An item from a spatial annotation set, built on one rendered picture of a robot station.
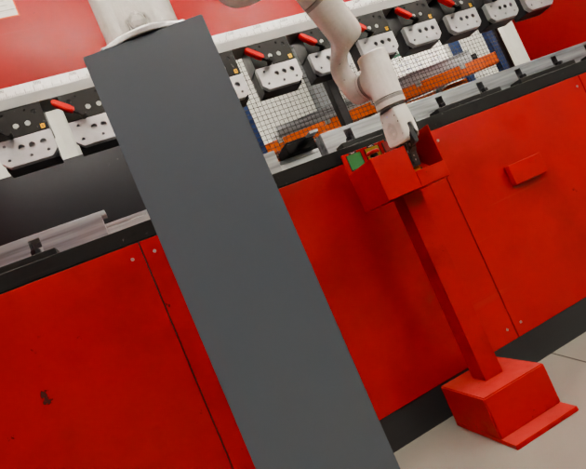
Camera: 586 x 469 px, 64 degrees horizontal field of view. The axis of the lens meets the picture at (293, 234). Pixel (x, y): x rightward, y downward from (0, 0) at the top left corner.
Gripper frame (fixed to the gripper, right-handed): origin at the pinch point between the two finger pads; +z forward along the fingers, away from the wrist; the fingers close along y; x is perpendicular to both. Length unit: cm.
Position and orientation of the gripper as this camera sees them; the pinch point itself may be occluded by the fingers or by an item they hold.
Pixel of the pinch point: (412, 159)
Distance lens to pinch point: 137.0
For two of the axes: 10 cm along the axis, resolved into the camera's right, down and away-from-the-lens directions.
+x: 8.9, -3.7, 2.8
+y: 2.7, -0.7, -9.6
